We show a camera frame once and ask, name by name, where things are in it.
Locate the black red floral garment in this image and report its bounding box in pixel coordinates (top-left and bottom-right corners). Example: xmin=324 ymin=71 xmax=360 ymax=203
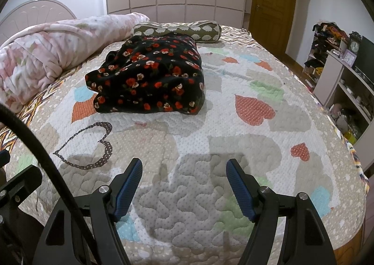
xmin=85 ymin=33 xmax=205 ymax=114

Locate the clothes pile on shelf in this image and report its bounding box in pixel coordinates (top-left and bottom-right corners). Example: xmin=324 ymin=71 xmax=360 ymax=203
xmin=313 ymin=21 xmax=349 ymax=46

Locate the colourful ikat bed sheet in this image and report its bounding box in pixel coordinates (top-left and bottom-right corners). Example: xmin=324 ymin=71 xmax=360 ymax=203
xmin=0 ymin=48 xmax=109 ymax=152

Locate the heart patterned quilt bedspread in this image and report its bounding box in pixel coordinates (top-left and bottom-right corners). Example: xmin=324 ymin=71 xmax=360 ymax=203
xmin=29 ymin=26 xmax=368 ymax=264

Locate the white shelf unit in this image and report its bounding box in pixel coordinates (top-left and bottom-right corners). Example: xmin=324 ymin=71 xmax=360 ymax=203
xmin=303 ymin=32 xmax=373 ymax=171

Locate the pink floral comforter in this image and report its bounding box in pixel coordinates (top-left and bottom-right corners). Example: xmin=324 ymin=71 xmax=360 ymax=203
xmin=1 ymin=12 xmax=150 ymax=113

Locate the black television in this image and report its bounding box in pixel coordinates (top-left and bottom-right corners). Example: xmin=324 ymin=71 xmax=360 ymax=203
xmin=354 ymin=36 xmax=374 ymax=83

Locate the pink framed small clock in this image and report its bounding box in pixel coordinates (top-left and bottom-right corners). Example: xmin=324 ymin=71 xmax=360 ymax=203
xmin=342 ymin=49 xmax=357 ymax=68

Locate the green table clock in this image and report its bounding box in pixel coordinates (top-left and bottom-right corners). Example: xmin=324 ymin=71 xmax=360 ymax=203
xmin=348 ymin=32 xmax=362 ymax=55

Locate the pink bed headboard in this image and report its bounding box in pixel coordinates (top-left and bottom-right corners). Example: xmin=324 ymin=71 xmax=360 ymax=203
xmin=0 ymin=0 xmax=76 ymax=44

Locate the olive cloud pattern bolster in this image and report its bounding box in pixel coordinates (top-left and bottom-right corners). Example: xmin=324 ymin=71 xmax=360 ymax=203
xmin=131 ymin=20 xmax=222 ymax=43

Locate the brown wooden door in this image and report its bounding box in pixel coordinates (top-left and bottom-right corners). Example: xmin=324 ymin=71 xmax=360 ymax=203
xmin=249 ymin=0 xmax=296 ymax=59

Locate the black cable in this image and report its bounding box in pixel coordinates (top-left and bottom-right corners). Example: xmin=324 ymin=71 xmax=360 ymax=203
xmin=0 ymin=103 xmax=104 ymax=265

